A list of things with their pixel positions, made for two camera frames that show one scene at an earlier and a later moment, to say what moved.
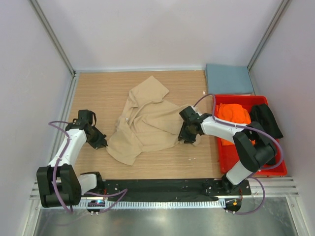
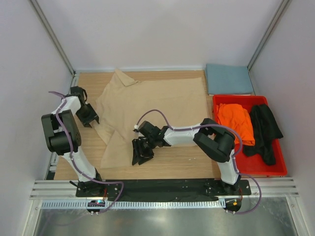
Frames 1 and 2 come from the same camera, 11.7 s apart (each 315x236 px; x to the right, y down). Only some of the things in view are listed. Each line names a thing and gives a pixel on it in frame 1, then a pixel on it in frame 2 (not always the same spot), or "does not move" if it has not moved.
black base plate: x=170 y=188 does not move
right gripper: x=189 y=139 → x=141 y=159
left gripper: x=101 y=142 → x=92 y=114
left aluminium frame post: x=53 y=37 does not move
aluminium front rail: x=275 y=187 does not move
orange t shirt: x=234 y=112 does not move
